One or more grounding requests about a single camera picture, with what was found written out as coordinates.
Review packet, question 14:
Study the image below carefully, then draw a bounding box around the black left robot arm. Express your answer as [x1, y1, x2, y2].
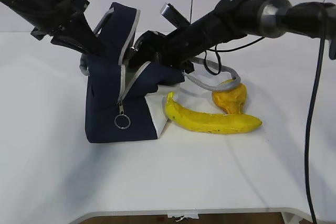
[1, 0, 104, 57]

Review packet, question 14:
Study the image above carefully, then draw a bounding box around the white tape scrap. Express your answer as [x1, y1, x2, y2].
[166, 209, 199, 222]

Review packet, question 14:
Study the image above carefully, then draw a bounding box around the yellow banana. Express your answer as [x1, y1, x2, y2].
[164, 92, 262, 134]

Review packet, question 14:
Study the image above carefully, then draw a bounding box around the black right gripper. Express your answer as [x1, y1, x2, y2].
[128, 30, 195, 73]

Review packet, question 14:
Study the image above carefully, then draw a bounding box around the yellow pear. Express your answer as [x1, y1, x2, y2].
[212, 83, 247, 114]

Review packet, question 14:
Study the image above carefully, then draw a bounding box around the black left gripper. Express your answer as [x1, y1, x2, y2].
[30, 0, 104, 57]

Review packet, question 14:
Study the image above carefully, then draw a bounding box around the navy blue lunch bag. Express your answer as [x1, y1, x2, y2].
[79, 2, 242, 144]

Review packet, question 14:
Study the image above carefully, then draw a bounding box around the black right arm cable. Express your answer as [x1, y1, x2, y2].
[304, 37, 330, 224]

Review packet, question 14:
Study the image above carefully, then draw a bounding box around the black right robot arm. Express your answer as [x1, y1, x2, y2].
[129, 0, 335, 73]

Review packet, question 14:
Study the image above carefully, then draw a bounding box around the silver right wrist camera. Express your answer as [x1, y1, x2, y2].
[160, 3, 190, 29]

